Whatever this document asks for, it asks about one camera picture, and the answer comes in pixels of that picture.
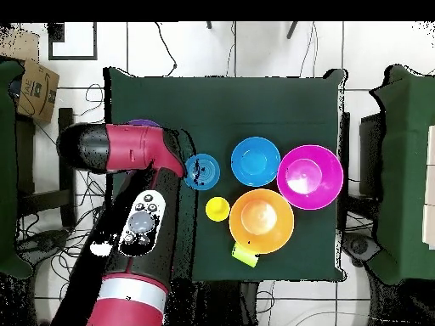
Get green cloth covered side table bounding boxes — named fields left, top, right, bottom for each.
left=369, top=64, right=435, bottom=286
left=0, top=59, right=35, bottom=280

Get large orange plastic bowl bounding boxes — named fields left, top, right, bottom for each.
left=228, top=188, right=296, bottom=255

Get green plastic cup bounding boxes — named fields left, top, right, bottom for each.
left=231, top=242, right=260, bottom=268

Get printed cardboard box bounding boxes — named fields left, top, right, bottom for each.
left=15, top=58, right=61, bottom=124

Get small teal blue bowl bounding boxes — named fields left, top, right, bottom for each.
left=184, top=153, right=222, bottom=191

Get blue plastic bowl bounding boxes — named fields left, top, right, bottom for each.
left=230, top=136, right=282, bottom=188

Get dark green tablecloth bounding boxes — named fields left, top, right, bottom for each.
left=103, top=66, right=347, bottom=283

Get purple plastic bowl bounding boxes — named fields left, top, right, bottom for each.
left=126, top=118, right=162, bottom=128

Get yellow plastic cup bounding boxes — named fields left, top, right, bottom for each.
left=204, top=196, right=231, bottom=222

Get black computer tower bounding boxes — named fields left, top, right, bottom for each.
left=359, top=112, right=387, bottom=200

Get plain cardboard box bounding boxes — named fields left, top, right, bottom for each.
left=0, top=26, right=42, bottom=64

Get tangle of cables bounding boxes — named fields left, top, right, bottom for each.
left=14, top=82, right=113, bottom=306

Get black floor cable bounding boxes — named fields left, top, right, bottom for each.
left=154, top=22, right=178, bottom=77

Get large pink plastic bowl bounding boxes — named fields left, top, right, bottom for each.
left=276, top=144, right=345, bottom=211

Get black square frame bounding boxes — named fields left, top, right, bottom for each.
left=48, top=22, right=99, bottom=61

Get dark wooden stool frame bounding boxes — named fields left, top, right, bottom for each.
left=339, top=111, right=351, bottom=233
left=14, top=107, right=77, bottom=228

